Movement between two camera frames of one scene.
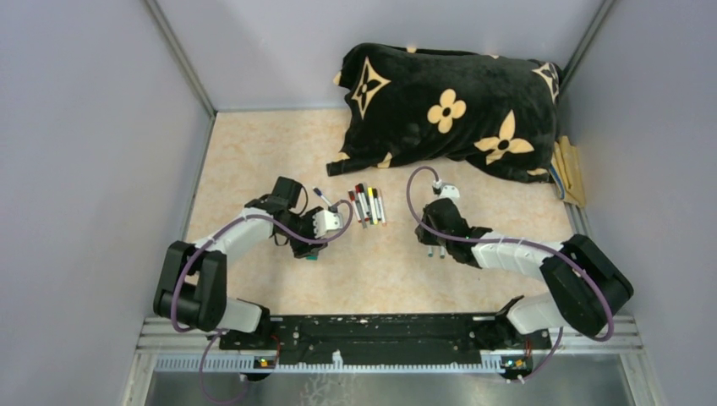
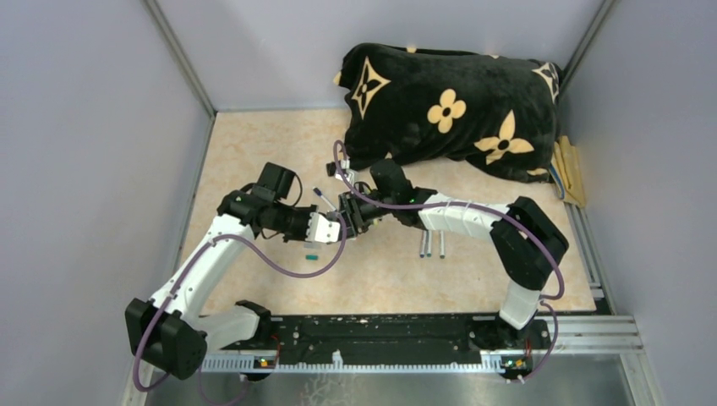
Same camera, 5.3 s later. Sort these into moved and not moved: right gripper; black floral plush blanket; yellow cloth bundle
Moved: right gripper
Not moved: black floral plush blanket; yellow cloth bundle
